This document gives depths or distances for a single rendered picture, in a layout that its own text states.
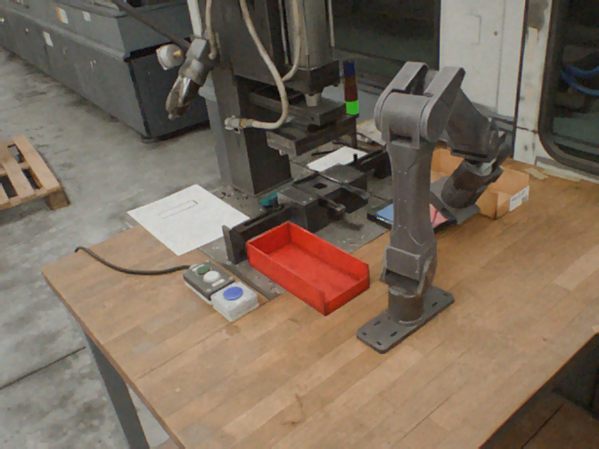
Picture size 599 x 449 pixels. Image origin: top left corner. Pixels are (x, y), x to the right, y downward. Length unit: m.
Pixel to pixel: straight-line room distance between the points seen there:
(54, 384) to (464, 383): 1.89
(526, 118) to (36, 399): 2.01
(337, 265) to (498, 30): 0.83
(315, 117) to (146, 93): 3.22
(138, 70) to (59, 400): 2.56
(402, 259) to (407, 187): 0.14
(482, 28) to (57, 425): 1.95
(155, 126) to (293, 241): 3.26
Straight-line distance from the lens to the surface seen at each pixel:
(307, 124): 1.25
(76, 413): 2.39
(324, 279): 1.17
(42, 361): 2.69
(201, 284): 1.18
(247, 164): 1.49
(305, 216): 1.29
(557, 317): 1.11
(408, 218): 0.94
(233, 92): 1.43
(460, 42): 1.79
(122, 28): 4.27
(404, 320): 1.04
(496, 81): 1.74
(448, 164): 1.54
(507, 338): 1.06
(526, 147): 1.67
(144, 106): 4.40
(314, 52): 1.22
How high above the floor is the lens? 1.60
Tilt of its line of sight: 31 degrees down
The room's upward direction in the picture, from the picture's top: 7 degrees counter-clockwise
